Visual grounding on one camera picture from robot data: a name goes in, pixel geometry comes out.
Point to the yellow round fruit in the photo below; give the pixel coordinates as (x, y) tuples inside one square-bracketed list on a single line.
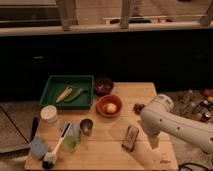
[(110, 108)]

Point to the grey cloth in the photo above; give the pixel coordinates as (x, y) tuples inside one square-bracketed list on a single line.
[(74, 129)]

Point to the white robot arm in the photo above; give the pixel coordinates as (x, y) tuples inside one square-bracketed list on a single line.
[(156, 116)]

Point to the dark brown bowl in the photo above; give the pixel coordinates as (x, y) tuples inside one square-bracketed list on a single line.
[(103, 86)]

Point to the green translucent cup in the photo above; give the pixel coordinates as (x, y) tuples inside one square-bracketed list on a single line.
[(69, 144)]

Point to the green plastic tray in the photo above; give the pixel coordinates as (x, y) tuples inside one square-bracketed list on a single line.
[(56, 84)]

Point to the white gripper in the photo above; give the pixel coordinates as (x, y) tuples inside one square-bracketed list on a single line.
[(153, 140)]

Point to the bunch of dark grapes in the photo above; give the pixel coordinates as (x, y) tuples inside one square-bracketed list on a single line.
[(138, 108)]

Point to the orange bowl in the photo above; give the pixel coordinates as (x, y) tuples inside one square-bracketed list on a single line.
[(100, 106)]

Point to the spice bottle rack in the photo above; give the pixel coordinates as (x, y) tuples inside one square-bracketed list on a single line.
[(195, 107)]

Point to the blue sponge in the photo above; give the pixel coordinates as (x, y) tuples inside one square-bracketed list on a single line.
[(38, 147)]

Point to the black handle tool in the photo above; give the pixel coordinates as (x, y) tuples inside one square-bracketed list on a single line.
[(34, 127)]

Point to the small metal cup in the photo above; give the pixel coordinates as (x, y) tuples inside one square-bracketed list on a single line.
[(86, 126)]

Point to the white dish brush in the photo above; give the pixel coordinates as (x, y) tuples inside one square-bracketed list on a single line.
[(50, 158)]

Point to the yellow peeler in tray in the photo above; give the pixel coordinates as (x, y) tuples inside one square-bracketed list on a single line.
[(64, 94)]

